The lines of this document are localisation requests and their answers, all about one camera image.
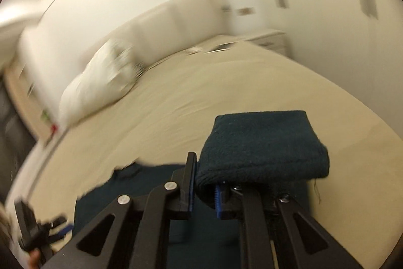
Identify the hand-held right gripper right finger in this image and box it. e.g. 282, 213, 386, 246
214, 181, 362, 269

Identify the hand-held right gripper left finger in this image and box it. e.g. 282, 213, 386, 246
41, 152, 199, 269

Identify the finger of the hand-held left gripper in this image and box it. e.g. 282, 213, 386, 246
47, 224, 74, 241
42, 215, 67, 227

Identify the dark teal knit sweater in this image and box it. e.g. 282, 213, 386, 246
74, 110, 330, 269

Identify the beige bed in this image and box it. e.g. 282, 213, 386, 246
5, 34, 395, 269

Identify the white pillow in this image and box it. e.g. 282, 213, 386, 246
60, 39, 145, 126

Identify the white nightstand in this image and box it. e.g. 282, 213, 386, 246
249, 29, 288, 55

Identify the white padded headboard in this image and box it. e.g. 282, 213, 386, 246
19, 0, 235, 99

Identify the white wardrobe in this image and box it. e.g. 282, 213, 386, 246
220, 0, 402, 131

